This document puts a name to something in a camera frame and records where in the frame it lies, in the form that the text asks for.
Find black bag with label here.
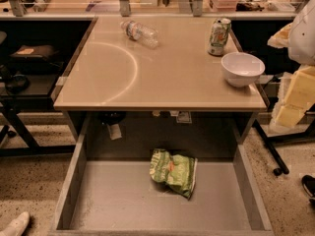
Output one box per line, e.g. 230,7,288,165
10,45,58,62

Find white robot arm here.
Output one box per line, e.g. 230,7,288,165
267,0,315,128

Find green jalapeno chip bag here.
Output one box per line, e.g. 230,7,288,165
150,148,198,200

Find white bowl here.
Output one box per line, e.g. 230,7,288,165
220,52,265,88

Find black headphones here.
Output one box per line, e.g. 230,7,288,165
2,75,30,93

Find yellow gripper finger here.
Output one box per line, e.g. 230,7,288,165
267,23,291,48
272,65,315,128

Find green drink can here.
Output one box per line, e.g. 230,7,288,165
208,18,231,56

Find black side table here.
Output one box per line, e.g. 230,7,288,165
0,18,94,156

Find black shoe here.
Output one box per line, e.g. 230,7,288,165
301,175,315,200

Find open grey drawer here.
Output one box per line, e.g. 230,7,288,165
48,113,274,236

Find clear plastic water bottle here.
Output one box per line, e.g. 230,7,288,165
120,20,158,49

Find white shoe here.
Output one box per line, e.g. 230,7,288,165
0,211,30,236

